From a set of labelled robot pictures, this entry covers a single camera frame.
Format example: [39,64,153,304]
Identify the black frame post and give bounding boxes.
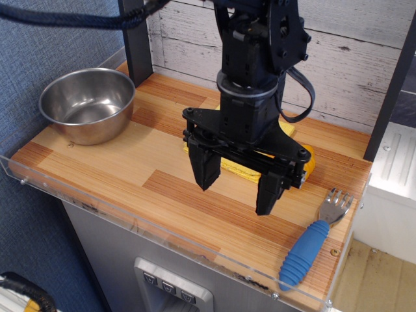
[123,13,153,87]
[363,15,415,162]

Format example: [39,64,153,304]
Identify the blue handled metal spork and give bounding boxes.
[279,188,354,291]

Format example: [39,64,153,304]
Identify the clear acrylic table guard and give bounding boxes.
[3,146,371,311]

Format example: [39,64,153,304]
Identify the black braided cable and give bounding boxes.
[0,0,170,31]

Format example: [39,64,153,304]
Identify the right black frame post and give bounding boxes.
[363,15,415,162]

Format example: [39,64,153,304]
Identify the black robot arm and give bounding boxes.
[183,1,315,215]

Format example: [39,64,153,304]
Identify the left black frame post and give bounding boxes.
[123,13,153,87]

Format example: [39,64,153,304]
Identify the orange plastic pepper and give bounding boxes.
[302,144,316,180]

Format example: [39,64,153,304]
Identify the black yellow object corner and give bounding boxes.
[1,272,59,311]

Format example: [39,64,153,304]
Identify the yellow towel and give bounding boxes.
[183,107,309,189]

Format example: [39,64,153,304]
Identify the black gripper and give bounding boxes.
[188,73,307,216]

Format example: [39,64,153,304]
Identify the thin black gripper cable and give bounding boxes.
[274,66,317,124]

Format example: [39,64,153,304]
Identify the white ribbed box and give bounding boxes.
[353,122,415,263]

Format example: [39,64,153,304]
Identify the stainless steel bowl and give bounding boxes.
[38,68,136,146]

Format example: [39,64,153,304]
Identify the silver cabinet with buttons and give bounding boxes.
[63,202,294,311]

